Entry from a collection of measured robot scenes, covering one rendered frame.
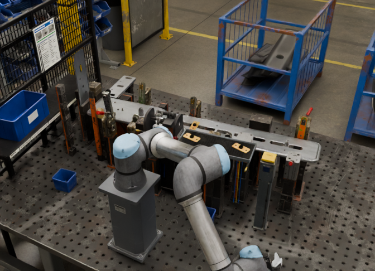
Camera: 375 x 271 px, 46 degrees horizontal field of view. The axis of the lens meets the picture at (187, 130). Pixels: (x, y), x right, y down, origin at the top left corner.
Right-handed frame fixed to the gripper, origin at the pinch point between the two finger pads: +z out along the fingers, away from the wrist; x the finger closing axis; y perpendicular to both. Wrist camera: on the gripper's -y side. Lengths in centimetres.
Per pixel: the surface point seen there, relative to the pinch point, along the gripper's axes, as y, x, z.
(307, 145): 38, -35, 57
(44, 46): 136, 100, 70
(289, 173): 29, -22, 38
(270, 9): 200, -75, 531
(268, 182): 29.4, -10.2, 23.7
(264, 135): 49, -14, 62
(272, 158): 40.9, -15.3, 18.9
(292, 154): 37, -25, 39
